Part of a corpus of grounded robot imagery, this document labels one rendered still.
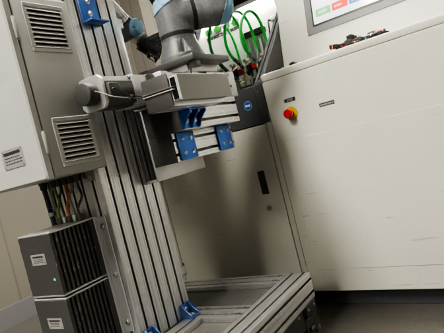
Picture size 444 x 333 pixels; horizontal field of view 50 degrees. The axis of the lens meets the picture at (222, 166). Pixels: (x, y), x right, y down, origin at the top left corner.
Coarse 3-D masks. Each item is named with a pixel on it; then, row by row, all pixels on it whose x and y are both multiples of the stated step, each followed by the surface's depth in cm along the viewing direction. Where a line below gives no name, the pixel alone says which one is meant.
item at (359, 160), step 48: (288, 0) 210; (432, 0) 173; (288, 48) 209; (384, 48) 162; (432, 48) 154; (288, 96) 186; (336, 96) 175; (384, 96) 165; (432, 96) 156; (288, 144) 189; (336, 144) 178; (384, 144) 168; (432, 144) 158; (336, 192) 181; (384, 192) 171; (432, 192) 161; (336, 240) 184; (384, 240) 174; (432, 240) 164; (336, 288) 188; (384, 288) 177; (432, 288) 167
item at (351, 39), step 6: (378, 30) 172; (384, 30) 168; (348, 36) 179; (354, 36) 178; (360, 36) 175; (366, 36) 175; (372, 36) 172; (348, 42) 178; (354, 42) 175; (330, 48) 181; (336, 48) 180
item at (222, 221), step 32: (256, 128) 196; (224, 160) 208; (256, 160) 199; (192, 192) 222; (224, 192) 212; (256, 192) 202; (192, 224) 226; (224, 224) 215; (256, 224) 205; (288, 224) 196; (192, 256) 229; (224, 256) 218; (256, 256) 208; (288, 256) 198
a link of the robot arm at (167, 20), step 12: (156, 0) 154; (168, 0) 152; (180, 0) 154; (192, 0) 154; (156, 12) 154; (168, 12) 152; (180, 12) 153; (192, 12) 154; (168, 24) 153; (180, 24) 153; (192, 24) 156
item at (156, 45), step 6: (144, 36) 223; (138, 42) 224; (144, 42) 225; (150, 42) 226; (156, 42) 225; (138, 48) 225; (144, 48) 226; (150, 48) 223; (156, 48) 224; (150, 54) 226; (156, 54) 223; (156, 60) 229
